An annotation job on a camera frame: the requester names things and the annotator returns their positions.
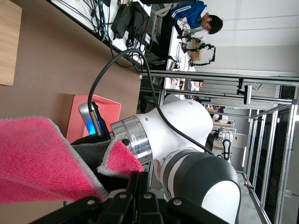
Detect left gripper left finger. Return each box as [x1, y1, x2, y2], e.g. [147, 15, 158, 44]
[30, 171, 140, 224]

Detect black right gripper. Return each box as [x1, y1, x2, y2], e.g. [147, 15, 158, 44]
[71, 134, 113, 146]

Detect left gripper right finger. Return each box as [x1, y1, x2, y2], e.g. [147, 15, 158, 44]
[137, 172, 229, 224]

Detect pink and grey cloth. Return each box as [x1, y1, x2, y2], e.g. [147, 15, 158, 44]
[0, 116, 145, 205]

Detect pink plastic bin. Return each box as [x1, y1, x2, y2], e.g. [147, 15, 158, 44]
[66, 94, 122, 144]

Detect brown table cover sheet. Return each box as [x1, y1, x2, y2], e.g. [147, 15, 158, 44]
[0, 0, 142, 224]

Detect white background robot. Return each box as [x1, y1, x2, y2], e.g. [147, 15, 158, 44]
[221, 129, 234, 161]

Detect black power adapter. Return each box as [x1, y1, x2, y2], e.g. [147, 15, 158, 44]
[129, 4, 150, 38]
[111, 4, 132, 39]

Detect white desk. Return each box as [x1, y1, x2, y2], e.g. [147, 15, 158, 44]
[163, 25, 197, 90]

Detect wooden cutting board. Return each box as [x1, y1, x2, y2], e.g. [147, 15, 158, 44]
[0, 0, 23, 86]

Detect cardboard box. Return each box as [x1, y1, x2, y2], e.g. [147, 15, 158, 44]
[191, 42, 203, 61]

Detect person in blue jacket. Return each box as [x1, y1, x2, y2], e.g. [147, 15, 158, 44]
[161, 0, 224, 59]

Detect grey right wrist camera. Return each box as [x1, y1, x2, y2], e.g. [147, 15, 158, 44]
[78, 101, 111, 140]

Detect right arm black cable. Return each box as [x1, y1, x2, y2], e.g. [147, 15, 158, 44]
[87, 49, 217, 156]

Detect tangled black cables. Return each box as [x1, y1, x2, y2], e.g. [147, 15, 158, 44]
[58, 0, 155, 70]

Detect aluminium frame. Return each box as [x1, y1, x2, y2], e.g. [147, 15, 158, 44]
[139, 69, 299, 224]

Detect grey camera on frame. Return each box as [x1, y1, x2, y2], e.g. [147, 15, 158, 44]
[237, 78, 253, 105]

